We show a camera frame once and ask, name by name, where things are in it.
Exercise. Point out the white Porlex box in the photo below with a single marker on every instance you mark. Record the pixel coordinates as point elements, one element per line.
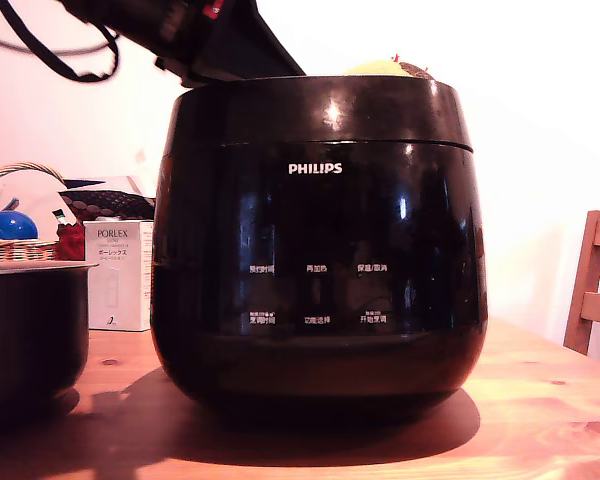
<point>117,280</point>

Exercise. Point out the wooden chair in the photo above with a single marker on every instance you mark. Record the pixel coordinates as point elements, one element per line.
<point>587,300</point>

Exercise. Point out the red gift bag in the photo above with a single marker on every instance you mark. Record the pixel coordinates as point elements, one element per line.
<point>71,244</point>

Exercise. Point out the white paper item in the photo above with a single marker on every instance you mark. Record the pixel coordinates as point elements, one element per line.
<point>35,197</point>

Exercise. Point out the dotted patterned gift bag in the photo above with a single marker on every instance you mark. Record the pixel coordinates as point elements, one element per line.
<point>110,204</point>

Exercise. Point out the small green white card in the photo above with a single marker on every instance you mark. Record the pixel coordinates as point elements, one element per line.
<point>58,215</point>

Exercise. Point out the black Philips rice cooker body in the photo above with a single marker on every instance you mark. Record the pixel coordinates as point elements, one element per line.
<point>320,280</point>

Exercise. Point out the brown fuzzy object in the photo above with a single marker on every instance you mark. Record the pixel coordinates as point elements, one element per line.
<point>420,72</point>

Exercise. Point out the rice cooker inner pot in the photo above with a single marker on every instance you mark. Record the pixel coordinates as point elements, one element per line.
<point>30,330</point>

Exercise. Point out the yellow green round object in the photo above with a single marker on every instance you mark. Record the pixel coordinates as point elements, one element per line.
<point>375,68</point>

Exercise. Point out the blue ball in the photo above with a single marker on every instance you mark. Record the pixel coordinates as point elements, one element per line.
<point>10,226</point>

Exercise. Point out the black rice cooker lid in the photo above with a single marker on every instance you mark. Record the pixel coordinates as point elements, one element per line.
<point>320,110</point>

